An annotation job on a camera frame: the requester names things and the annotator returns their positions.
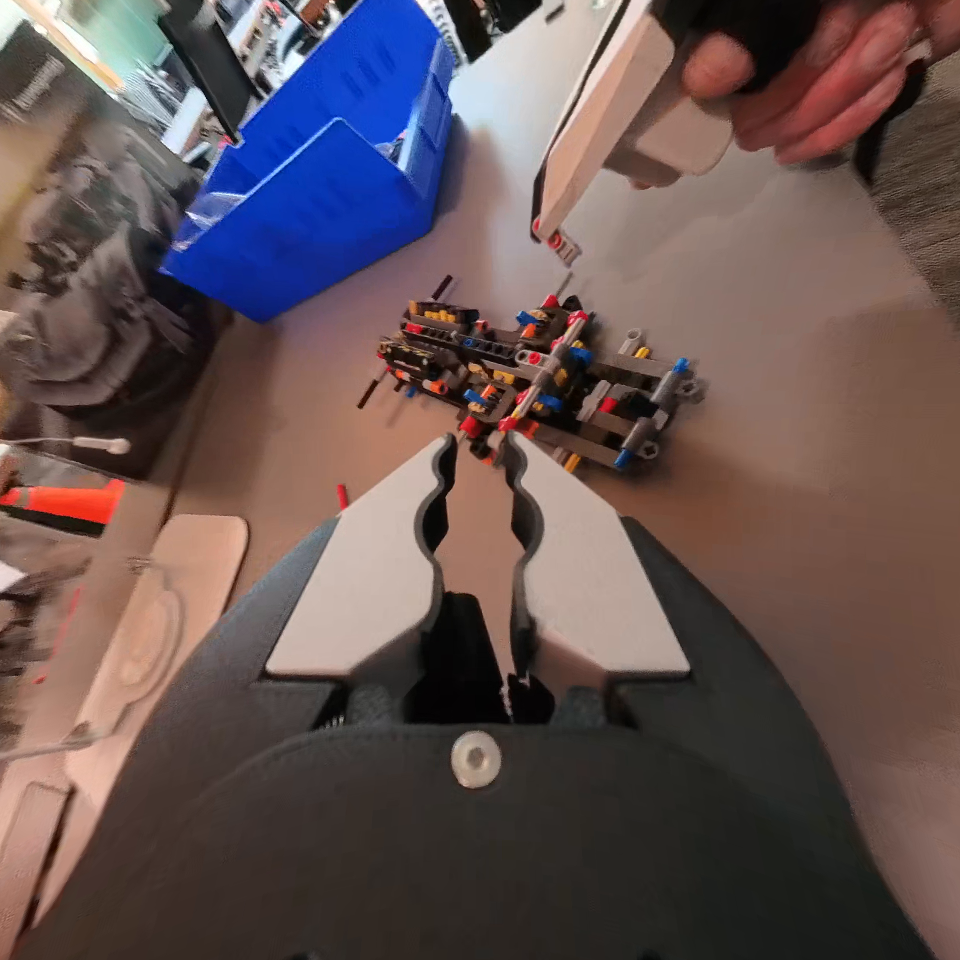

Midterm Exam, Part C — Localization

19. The multicoloured lego vehicle chassis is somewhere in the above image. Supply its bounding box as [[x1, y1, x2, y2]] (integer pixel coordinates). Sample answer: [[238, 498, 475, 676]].
[[357, 273, 708, 475]]

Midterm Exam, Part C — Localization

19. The white cable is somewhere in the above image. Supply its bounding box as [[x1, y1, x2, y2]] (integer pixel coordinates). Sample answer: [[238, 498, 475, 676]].
[[0, 435, 133, 456]]

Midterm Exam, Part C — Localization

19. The clear round plastic disc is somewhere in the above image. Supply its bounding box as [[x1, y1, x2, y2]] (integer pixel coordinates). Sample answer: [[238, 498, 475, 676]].
[[75, 555, 186, 744]]

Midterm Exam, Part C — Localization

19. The blue plastic storage bin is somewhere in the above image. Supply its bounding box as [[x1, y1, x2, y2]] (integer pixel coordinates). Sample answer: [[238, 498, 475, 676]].
[[159, 0, 457, 325]]

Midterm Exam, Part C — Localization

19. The beige flat stand base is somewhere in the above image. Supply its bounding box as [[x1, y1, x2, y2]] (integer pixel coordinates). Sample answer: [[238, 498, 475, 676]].
[[63, 513, 250, 759]]

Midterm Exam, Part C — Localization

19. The black monitor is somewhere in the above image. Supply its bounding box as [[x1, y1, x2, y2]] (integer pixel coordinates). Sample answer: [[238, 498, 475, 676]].
[[156, 0, 264, 147]]

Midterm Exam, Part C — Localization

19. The person's right hand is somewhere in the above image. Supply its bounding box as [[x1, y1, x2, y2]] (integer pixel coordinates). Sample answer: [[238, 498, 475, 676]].
[[682, 0, 960, 166]]

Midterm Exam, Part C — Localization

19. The dark printed cardboard box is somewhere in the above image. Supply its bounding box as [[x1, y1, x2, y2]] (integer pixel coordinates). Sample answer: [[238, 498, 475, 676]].
[[0, 18, 234, 481]]

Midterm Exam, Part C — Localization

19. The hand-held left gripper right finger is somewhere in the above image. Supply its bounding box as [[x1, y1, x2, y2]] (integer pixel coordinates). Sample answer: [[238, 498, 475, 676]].
[[497, 432, 693, 699]]

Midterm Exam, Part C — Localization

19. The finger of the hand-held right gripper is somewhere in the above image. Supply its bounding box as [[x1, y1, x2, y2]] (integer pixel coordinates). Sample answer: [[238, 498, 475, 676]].
[[531, 0, 678, 245]]

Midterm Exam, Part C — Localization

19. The orange plastic object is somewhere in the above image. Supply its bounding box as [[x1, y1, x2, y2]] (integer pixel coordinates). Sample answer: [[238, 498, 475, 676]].
[[0, 480, 127, 526]]

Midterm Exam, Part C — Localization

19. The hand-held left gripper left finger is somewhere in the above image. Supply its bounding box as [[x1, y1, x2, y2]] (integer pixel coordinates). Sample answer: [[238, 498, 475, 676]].
[[264, 432, 459, 695]]

